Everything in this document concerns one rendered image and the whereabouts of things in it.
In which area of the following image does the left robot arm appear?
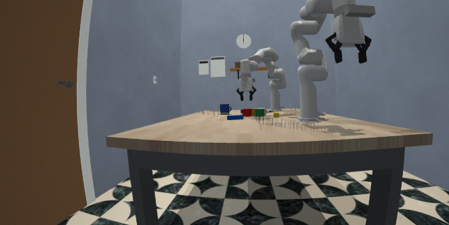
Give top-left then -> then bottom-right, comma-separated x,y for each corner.
290,0 -> 376,120

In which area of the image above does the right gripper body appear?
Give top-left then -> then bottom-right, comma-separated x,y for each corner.
239,77 -> 253,91

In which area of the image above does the red cube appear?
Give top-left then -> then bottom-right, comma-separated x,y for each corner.
243,109 -> 251,116

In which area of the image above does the green cube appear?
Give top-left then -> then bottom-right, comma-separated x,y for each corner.
255,109 -> 265,117

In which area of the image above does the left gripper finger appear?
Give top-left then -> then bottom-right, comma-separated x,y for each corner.
325,33 -> 342,63
354,35 -> 371,63

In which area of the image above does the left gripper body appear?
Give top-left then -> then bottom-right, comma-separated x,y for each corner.
332,14 -> 365,47

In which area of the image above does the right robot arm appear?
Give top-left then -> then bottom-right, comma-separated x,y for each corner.
239,47 -> 287,111

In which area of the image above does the blue rectangular bar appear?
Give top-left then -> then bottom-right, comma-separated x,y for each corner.
227,115 -> 243,120

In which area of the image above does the dark blue mug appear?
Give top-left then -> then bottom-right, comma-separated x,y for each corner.
220,104 -> 232,115

